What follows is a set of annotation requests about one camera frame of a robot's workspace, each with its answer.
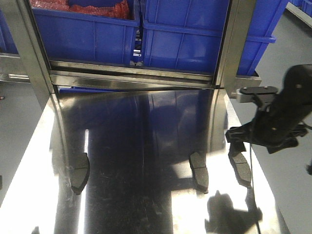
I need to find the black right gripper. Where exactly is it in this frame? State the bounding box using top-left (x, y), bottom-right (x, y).
top-left (225, 97), bottom-right (308, 154)

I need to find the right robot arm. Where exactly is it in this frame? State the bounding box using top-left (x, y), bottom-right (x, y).
top-left (226, 64), bottom-right (312, 157)

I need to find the right blue plastic crate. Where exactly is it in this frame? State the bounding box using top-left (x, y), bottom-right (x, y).
top-left (140, 0), bottom-right (287, 76)

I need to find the blue plastic crate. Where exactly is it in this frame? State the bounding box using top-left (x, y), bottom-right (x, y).
top-left (32, 0), bottom-right (140, 65)
top-left (140, 0), bottom-right (287, 76)

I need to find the left blue plastic crate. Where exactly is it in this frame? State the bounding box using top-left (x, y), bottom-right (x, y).
top-left (32, 0), bottom-right (140, 65)

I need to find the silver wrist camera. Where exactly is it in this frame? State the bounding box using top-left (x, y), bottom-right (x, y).
top-left (236, 86), bottom-right (278, 103)

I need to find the steel rack right post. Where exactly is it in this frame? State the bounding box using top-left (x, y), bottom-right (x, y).
top-left (213, 0), bottom-right (256, 96)

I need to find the steel rack post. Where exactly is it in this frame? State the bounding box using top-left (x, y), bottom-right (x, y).
top-left (213, 0), bottom-right (256, 96)
top-left (0, 0), bottom-right (59, 115)

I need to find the steel rack shelf rail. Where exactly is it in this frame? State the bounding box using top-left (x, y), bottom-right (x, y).
top-left (0, 53), bottom-right (262, 90)

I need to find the steel rack left post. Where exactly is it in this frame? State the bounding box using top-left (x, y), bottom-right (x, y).
top-left (0, 0), bottom-right (59, 115)

